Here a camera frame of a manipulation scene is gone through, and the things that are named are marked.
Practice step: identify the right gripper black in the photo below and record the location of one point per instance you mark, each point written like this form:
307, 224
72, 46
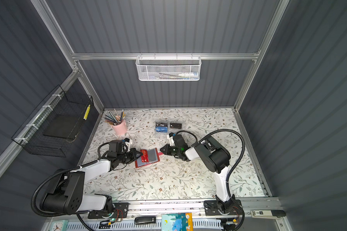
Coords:
170, 149

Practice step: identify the white marker in basket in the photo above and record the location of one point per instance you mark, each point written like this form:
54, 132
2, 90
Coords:
189, 75

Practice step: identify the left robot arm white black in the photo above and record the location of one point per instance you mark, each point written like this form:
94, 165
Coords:
63, 192

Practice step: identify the floral table mat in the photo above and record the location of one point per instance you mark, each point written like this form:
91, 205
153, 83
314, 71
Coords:
170, 178

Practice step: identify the blue vip card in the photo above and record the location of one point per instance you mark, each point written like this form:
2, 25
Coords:
161, 129

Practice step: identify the black wire wall basket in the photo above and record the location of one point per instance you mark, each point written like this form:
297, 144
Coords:
31, 137

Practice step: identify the dark brown card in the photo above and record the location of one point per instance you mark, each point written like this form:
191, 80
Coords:
176, 126

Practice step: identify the pink pencil cup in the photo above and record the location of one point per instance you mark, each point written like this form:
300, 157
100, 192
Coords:
121, 128

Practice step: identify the small mint clock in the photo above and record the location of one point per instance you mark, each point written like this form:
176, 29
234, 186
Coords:
60, 225

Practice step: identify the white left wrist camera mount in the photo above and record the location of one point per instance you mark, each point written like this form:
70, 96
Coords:
128, 141

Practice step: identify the white wire mesh basket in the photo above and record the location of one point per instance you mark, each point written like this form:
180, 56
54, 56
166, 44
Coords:
166, 69

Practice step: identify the red vip card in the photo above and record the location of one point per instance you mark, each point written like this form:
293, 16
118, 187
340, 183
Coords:
144, 157

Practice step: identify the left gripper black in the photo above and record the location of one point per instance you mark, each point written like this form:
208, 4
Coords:
129, 156

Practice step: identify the red leather card holder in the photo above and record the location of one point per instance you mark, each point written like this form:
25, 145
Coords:
148, 157

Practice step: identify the grey white handheld device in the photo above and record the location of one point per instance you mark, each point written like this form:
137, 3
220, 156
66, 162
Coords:
268, 214

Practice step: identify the black notebook in basket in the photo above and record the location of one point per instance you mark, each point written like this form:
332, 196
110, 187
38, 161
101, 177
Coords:
64, 126

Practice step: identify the colourful picture book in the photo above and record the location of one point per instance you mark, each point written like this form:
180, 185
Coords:
177, 222

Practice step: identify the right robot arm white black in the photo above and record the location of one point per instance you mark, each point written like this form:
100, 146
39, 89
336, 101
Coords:
215, 157

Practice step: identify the black stapler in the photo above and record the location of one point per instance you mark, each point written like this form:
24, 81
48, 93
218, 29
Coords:
145, 220

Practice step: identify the clear acrylic organizer tray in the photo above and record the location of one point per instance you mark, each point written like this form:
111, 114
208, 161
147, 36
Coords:
163, 135

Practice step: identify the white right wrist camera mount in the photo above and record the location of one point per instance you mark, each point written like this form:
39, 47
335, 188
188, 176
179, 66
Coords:
170, 138

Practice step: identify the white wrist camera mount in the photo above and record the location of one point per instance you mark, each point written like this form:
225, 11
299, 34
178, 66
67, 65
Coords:
128, 141
170, 138

